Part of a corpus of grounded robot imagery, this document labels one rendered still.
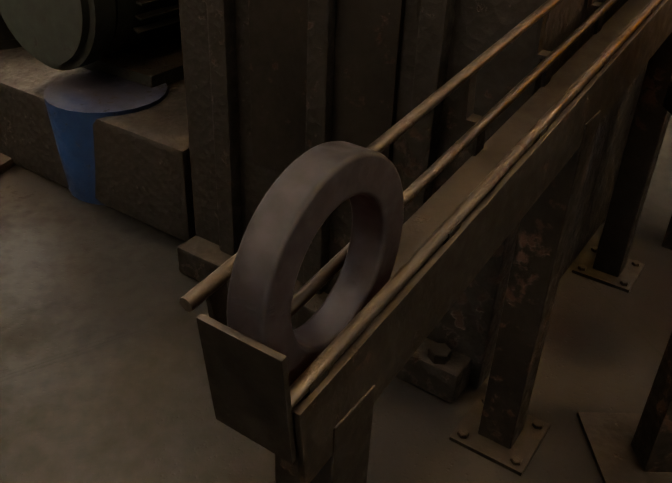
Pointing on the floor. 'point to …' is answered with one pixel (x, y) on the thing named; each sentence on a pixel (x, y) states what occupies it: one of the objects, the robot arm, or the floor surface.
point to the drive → (28, 37)
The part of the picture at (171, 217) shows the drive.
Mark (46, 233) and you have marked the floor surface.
